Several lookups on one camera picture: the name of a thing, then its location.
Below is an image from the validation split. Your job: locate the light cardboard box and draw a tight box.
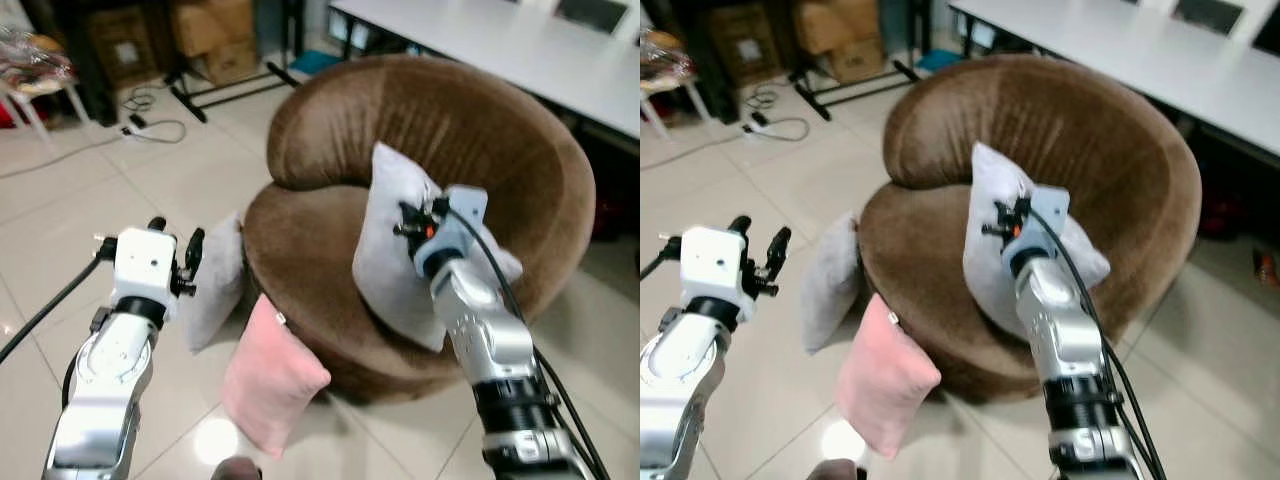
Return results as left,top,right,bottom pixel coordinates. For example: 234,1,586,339
794,0,889,85
168,0,263,87

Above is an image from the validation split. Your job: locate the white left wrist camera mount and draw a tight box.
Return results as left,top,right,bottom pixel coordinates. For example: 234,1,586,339
679,226,750,302
112,228,182,302

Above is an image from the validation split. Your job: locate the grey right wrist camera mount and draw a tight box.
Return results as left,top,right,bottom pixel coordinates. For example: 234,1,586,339
1009,185,1070,264
424,185,490,267

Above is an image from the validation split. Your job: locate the black metal stand base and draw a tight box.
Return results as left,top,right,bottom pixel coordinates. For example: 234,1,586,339
788,58,921,122
164,58,301,124

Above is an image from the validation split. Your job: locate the teal flat item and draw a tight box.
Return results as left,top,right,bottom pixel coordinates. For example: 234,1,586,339
914,47,967,74
289,49,342,77

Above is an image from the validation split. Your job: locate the red item under table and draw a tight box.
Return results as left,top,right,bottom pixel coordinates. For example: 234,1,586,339
1198,188,1243,243

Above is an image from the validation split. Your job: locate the dark chair back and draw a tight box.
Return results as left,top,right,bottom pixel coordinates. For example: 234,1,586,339
554,0,632,33
1171,0,1247,37

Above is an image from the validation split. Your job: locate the brown round velvet sofa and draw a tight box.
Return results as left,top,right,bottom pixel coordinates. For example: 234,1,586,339
243,55,598,404
858,53,1203,404

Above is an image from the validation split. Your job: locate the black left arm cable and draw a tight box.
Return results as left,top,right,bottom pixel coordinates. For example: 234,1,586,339
0,236,119,365
640,234,684,281

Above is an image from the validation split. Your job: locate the large grey pillow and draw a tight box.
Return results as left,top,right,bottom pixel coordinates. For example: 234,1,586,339
352,142,525,353
962,142,1113,342

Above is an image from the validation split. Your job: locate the white table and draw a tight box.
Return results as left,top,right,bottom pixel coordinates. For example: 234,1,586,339
328,0,641,139
948,0,1280,159

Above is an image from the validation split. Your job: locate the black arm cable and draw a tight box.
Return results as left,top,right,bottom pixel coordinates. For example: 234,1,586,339
640,234,684,281
0,236,119,365
1028,205,1169,480
444,205,612,480

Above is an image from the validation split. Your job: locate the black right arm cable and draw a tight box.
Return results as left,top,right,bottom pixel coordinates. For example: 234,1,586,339
1028,205,1169,480
444,205,612,480

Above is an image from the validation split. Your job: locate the power strip with cable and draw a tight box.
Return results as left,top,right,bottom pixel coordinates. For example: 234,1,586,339
740,86,810,143
118,86,189,145

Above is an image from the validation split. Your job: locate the dark cardboard box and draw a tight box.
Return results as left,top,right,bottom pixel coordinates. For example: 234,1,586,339
704,4,783,87
84,6,163,91

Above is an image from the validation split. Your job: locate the small grey pillow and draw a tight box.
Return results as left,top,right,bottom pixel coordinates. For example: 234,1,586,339
800,212,864,356
178,212,247,353

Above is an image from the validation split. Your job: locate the pink pillow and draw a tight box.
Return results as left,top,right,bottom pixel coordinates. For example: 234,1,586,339
221,294,332,459
835,293,943,462

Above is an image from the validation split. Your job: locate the white stool with colourful bag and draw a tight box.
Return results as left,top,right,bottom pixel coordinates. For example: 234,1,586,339
640,28,701,141
0,24,93,143

